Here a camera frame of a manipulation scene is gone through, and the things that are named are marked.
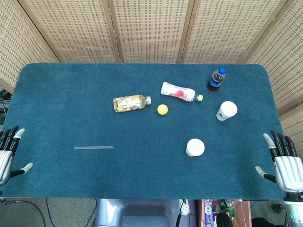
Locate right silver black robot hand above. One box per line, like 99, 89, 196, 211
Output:
255, 129, 303, 192

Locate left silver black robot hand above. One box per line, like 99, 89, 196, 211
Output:
0, 125, 34, 186

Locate clear plastic strip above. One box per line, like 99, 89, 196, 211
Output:
73, 146, 115, 150

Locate white cup with blue logo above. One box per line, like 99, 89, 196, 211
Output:
186, 138, 205, 157

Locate stacked floral paper cups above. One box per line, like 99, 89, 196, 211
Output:
216, 101, 238, 122

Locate cardboard box with clutter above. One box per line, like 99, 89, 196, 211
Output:
202, 199, 252, 227

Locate blue table cloth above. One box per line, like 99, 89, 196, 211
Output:
1, 62, 286, 201

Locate white plastic tag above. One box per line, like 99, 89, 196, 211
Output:
180, 200, 190, 217

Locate cola bottle with blue cap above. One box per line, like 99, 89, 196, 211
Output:
207, 67, 227, 92

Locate pink label bottle, green cap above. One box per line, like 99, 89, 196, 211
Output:
160, 81, 204, 103

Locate yellow tea bottle, white cap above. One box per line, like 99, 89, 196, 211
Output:
113, 94, 152, 114

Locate yellow ball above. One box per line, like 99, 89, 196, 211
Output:
157, 104, 169, 116

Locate grey robot torso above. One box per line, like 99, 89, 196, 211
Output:
93, 198, 183, 227

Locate woven bamboo folding screen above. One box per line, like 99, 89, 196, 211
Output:
0, 0, 303, 145

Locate black equipment with wires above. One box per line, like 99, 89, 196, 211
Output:
0, 87, 12, 125

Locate black cable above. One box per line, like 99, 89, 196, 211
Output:
0, 199, 47, 227

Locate blue cable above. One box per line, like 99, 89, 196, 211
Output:
45, 198, 53, 227

